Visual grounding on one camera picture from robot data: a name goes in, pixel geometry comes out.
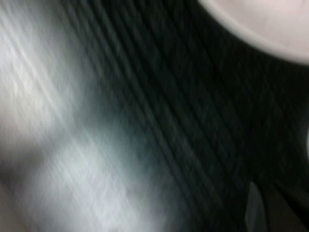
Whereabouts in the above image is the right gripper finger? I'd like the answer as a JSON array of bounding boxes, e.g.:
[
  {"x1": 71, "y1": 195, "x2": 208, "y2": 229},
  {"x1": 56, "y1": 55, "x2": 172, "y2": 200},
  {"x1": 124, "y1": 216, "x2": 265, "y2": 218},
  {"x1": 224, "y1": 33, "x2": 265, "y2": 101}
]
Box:
[{"x1": 245, "y1": 180, "x2": 285, "y2": 232}]

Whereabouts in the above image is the pink plate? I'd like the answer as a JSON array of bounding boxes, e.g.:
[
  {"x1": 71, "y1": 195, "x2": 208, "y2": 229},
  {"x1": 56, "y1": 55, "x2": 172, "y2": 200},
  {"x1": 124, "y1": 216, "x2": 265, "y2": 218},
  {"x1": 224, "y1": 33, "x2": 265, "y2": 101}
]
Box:
[{"x1": 197, "y1": 0, "x2": 309, "y2": 66}]

